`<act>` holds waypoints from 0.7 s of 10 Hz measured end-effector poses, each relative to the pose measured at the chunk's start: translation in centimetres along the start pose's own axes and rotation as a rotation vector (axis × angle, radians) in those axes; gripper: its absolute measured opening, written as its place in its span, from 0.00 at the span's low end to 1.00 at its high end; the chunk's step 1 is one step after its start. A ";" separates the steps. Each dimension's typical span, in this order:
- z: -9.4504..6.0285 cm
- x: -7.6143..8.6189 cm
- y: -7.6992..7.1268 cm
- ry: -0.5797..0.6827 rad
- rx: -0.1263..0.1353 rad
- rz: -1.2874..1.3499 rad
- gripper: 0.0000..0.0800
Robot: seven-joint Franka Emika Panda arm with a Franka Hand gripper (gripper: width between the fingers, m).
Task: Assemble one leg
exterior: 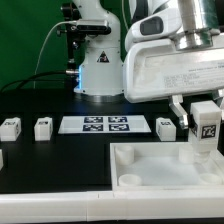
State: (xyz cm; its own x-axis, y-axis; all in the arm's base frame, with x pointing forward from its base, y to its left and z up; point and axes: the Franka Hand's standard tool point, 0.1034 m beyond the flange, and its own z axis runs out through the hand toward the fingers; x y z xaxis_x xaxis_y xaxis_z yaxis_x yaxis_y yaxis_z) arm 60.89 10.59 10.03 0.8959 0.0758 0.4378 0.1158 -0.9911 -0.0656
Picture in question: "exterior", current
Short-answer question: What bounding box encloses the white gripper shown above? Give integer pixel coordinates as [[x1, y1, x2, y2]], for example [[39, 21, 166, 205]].
[[123, 5, 224, 130]]

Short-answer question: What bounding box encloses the white square tabletop part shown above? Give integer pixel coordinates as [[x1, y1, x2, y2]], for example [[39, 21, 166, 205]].
[[110, 142, 224, 191]]

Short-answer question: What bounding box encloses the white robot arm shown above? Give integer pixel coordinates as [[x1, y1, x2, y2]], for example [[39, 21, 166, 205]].
[[72, 0, 224, 129]]

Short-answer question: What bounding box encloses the white sheet with markers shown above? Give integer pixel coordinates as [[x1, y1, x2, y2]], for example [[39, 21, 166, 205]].
[[58, 115, 151, 134]]

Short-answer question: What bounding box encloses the white block left edge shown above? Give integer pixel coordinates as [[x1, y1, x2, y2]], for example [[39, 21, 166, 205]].
[[0, 149, 4, 171]]

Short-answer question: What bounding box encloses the white front rail fixture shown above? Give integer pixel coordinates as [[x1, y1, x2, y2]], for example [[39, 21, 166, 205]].
[[0, 189, 224, 224]]

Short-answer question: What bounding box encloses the white cable right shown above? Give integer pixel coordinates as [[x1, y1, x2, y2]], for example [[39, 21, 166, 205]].
[[121, 0, 130, 33]]

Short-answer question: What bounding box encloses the black camera on stand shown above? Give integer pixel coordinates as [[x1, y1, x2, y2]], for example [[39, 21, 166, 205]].
[[57, 3, 111, 78]]

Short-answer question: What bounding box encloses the white camera cable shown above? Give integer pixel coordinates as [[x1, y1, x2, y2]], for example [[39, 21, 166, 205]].
[[32, 21, 78, 90]]

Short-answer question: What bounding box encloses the black cable bundle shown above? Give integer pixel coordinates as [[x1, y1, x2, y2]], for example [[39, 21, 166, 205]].
[[0, 70, 69, 93]]

